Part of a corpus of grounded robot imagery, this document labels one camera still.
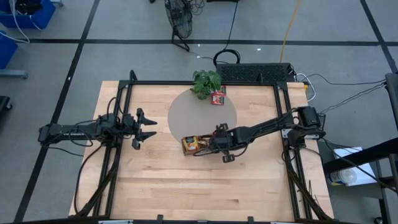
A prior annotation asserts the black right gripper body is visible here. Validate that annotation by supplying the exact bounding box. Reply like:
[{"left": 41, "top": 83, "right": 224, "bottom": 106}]
[{"left": 211, "top": 123, "right": 241, "bottom": 164}]

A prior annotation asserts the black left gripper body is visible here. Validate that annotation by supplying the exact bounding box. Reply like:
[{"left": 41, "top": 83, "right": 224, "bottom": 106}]
[{"left": 118, "top": 108, "right": 145, "bottom": 151}]

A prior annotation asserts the orange mango tea packet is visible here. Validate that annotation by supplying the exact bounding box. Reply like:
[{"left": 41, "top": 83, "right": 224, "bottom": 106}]
[{"left": 182, "top": 136, "right": 200, "bottom": 152}]

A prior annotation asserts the wooden three-compartment tray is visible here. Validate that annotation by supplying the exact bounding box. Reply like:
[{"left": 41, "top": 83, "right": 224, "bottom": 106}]
[{"left": 181, "top": 133, "right": 220, "bottom": 157}]

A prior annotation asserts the grey round mat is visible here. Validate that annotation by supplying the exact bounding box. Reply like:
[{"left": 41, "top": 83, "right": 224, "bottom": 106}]
[{"left": 167, "top": 90, "right": 238, "bottom": 143}]

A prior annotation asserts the green potted plant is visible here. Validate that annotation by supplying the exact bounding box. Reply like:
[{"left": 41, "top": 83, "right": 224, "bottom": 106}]
[{"left": 190, "top": 69, "right": 222, "bottom": 100}]

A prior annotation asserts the black mesh computer case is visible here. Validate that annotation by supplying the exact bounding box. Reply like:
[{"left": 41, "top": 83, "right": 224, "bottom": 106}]
[{"left": 215, "top": 62, "right": 296, "bottom": 84}]

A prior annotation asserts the black floor fan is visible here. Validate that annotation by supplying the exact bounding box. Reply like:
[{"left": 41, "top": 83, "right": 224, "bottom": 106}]
[{"left": 164, "top": 0, "right": 193, "bottom": 53}]

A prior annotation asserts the white round canister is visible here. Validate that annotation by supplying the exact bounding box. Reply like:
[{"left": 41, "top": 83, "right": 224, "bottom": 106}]
[{"left": 326, "top": 167, "right": 358, "bottom": 187}]

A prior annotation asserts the grey metal foot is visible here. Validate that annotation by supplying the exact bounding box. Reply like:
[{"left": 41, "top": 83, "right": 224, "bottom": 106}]
[{"left": 0, "top": 68, "right": 29, "bottom": 79}]

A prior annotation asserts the black metal cart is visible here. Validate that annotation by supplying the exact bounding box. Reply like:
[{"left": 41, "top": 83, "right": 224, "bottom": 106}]
[{"left": 322, "top": 72, "right": 398, "bottom": 224}]

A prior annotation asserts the blue plastic bin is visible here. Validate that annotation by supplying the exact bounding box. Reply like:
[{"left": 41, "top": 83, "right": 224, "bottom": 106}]
[
  {"left": 0, "top": 32, "right": 19, "bottom": 70},
  {"left": 0, "top": 0, "right": 57, "bottom": 29}
]

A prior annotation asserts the white box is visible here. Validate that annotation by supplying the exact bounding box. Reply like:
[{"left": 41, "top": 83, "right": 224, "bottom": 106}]
[{"left": 326, "top": 147, "right": 377, "bottom": 187}]

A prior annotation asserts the black metal table frame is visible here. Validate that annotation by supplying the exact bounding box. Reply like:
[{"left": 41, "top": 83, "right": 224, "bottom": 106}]
[{"left": 74, "top": 70, "right": 335, "bottom": 224}]

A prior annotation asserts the black looped cable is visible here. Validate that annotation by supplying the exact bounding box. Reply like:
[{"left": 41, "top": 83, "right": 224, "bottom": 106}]
[{"left": 213, "top": 0, "right": 242, "bottom": 67}]

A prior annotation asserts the white cable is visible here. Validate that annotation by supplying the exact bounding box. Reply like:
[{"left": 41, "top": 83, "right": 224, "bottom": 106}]
[{"left": 295, "top": 72, "right": 317, "bottom": 103}]

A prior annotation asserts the yellow cable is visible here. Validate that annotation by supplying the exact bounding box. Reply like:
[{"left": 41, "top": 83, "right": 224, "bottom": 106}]
[{"left": 279, "top": 0, "right": 302, "bottom": 63}]

